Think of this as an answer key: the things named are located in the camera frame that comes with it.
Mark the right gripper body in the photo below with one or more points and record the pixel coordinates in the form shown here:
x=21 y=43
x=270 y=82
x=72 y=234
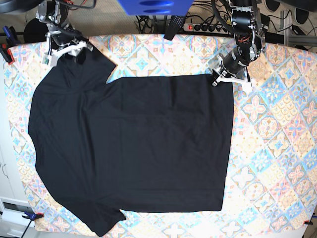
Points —
x=64 y=35

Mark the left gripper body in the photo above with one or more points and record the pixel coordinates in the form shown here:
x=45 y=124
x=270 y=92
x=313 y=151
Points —
x=232 y=63

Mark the black T-shirt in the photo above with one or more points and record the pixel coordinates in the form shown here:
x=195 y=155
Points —
x=142 y=144

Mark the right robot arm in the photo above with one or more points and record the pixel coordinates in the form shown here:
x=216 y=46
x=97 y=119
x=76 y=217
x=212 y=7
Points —
x=48 y=11

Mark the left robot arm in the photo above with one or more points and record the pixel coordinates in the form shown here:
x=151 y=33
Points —
x=246 y=27

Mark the black round stool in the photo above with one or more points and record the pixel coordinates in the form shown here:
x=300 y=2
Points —
x=35 y=32

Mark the blue orange clamp upper left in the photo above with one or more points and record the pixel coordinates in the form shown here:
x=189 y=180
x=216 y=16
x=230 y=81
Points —
x=11 y=40

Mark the blue orange clamp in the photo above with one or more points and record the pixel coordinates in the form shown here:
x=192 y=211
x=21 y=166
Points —
x=11 y=40
x=32 y=216

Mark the white power strip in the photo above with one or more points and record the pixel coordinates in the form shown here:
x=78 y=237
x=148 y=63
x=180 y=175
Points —
x=204 y=28

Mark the white cabinet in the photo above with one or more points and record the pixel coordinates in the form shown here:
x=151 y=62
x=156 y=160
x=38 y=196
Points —
x=13 y=201

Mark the orange clamp lower right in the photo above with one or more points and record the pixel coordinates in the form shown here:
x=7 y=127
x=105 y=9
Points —
x=308 y=222

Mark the blue orange clamp lower left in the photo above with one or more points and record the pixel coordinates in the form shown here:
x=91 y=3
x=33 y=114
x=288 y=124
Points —
x=32 y=216

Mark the black remote-like bracket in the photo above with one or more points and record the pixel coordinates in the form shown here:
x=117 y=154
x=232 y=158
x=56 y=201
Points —
x=175 y=24

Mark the aluminium frame rail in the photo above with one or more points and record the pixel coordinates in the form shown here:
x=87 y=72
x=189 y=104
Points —
x=293 y=35

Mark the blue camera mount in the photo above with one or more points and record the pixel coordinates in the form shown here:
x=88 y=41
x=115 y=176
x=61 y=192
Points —
x=156 y=7

